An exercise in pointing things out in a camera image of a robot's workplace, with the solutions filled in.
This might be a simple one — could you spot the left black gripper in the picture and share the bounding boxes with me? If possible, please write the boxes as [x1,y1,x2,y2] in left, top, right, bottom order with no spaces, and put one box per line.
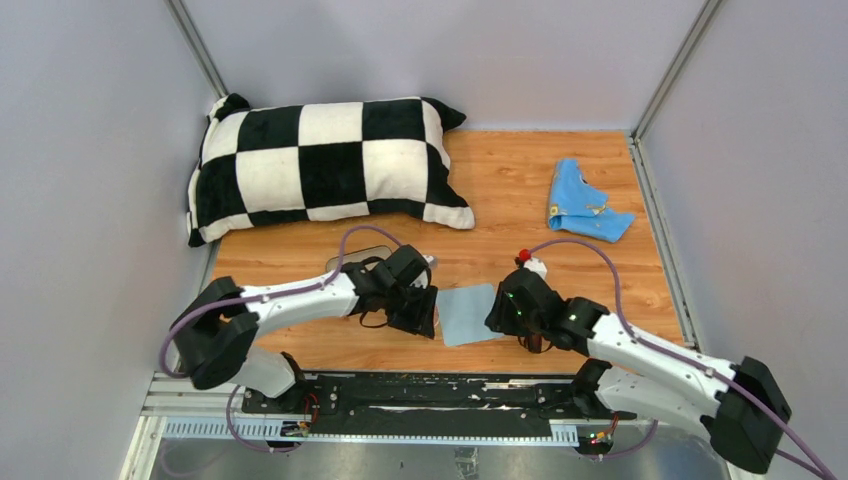
[384,279,437,337]

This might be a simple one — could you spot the light blue cleaning cloth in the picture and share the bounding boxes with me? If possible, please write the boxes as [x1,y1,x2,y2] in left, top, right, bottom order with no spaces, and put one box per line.
[436,284,503,347]

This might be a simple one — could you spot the black sunglasses case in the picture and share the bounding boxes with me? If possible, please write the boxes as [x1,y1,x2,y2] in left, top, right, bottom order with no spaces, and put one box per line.
[325,245,392,273]

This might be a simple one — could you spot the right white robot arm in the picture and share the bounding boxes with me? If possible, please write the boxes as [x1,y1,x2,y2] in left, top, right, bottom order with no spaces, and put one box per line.
[485,268,792,474]

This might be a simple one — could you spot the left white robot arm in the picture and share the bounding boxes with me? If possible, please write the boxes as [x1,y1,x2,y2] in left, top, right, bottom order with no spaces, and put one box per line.
[165,245,438,413]

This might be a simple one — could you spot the brown sunglasses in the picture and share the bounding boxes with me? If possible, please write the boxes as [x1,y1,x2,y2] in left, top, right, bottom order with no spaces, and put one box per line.
[518,330,552,354]

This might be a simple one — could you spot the blue crumpled cloth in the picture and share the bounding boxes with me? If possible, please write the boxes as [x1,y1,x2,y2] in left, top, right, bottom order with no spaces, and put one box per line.
[547,159,635,243]

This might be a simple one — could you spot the black white checkered pillow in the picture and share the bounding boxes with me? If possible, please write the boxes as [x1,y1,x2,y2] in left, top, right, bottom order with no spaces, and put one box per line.
[186,94,475,247]

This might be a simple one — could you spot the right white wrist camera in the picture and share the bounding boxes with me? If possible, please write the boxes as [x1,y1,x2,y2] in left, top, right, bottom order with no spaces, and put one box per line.
[516,249,548,279]

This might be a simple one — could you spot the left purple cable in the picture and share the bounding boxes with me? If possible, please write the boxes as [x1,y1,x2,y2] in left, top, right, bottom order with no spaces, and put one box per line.
[158,225,405,456]

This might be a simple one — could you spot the purple cable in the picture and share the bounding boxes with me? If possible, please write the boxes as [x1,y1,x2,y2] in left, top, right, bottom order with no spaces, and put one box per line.
[158,225,405,456]
[519,238,839,480]

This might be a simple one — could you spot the aluminium frame rail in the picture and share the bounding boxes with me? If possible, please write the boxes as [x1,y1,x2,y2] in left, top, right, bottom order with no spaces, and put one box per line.
[132,370,664,446]

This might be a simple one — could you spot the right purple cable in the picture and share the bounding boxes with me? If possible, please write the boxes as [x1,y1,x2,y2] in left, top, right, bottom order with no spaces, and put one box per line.
[519,238,839,480]

